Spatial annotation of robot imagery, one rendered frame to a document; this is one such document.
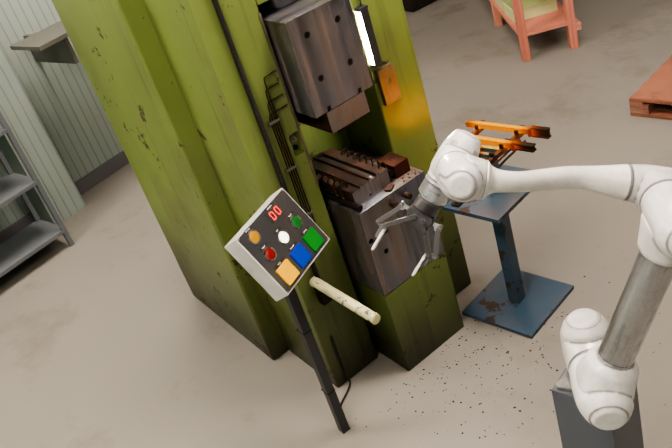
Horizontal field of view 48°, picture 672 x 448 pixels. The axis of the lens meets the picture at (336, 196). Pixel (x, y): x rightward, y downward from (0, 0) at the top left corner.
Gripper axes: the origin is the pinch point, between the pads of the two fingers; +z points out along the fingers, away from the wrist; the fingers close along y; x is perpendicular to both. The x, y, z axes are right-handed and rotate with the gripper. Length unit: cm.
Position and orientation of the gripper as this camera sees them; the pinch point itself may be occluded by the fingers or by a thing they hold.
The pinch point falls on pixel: (394, 258)
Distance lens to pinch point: 218.8
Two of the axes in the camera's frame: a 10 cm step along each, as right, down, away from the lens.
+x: 2.9, -1.4, 9.4
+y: 8.3, 5.3, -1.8
